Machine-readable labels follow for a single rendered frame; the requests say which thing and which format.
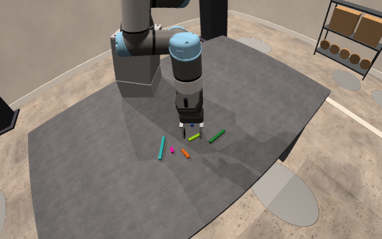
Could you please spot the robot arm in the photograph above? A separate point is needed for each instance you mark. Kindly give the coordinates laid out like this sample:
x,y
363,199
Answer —
x,y
138,37

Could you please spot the orange flat bar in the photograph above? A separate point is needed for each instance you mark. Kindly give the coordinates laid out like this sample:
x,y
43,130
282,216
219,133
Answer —
x,y
185,153

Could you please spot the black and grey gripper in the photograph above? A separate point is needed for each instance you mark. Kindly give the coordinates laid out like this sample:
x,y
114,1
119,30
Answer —
x,y
189,107

